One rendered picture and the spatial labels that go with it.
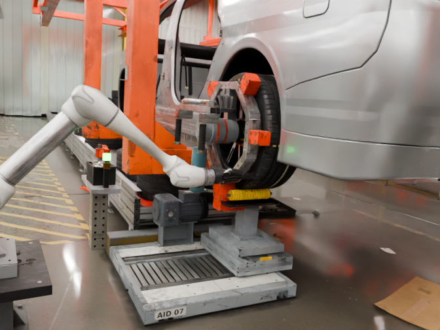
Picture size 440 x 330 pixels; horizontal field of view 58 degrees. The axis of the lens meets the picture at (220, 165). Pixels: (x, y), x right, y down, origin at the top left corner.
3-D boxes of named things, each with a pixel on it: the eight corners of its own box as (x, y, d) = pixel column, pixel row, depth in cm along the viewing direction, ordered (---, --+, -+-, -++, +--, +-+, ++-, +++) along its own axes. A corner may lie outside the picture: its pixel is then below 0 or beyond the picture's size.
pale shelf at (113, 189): (120, 193, 237) (120, 188, 237) (91, 194, 229) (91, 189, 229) (107, 178, 275) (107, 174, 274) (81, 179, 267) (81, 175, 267)
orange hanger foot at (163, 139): (224, 173, 274) (228, 123, 268) (151, 174, 250) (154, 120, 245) (214, 168, 288) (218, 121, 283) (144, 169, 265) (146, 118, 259)
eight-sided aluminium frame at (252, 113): (254, 189, 203) (264, 82, 194) (243, 189, 200) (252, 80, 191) (209, 169, 251) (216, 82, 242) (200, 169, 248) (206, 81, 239)
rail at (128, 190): (146, 222, 265) (147, 190, 262) (132, 223, 261) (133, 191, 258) (90, 160, 482) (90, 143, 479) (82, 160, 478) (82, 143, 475)
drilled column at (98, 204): (106, 248, 259) (108, 186, 253) (90, 250, 255) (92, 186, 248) (103, 243, 268) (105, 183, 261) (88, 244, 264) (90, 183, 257)
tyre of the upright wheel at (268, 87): (245, 80, 260) (241, 179, 266) (213, 77, 249) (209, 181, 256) (311, 70, 201) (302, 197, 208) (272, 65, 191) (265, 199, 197)
